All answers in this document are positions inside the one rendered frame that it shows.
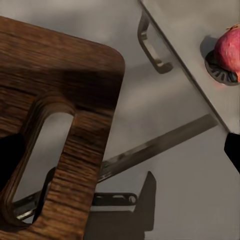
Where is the cutting board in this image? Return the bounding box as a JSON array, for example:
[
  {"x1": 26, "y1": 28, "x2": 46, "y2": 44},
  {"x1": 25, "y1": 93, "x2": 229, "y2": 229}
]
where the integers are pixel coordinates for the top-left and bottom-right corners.
[{"x1": 0, "y1": 15, "x2": 126, "y2": 240}]

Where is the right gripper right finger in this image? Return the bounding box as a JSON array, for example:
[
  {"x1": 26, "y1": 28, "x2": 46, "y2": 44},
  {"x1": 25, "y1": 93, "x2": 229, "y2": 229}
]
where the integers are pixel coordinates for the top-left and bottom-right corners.
[{"x1": 224, "y1": 133, "x2": 240, "y2": 173}]

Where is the vidalia onion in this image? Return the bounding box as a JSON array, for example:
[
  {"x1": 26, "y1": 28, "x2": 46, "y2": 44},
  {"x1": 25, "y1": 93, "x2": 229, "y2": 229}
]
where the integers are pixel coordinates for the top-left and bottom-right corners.
[{"x1": 214, "y1": 24, "x2": 240, "y2": 82}]

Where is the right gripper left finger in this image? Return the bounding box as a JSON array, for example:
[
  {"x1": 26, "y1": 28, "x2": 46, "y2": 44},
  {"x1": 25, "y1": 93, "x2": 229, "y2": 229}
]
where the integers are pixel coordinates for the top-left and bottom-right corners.
[{"x1": 0, "y1": 133, "x2": 26, "y2": 193}]

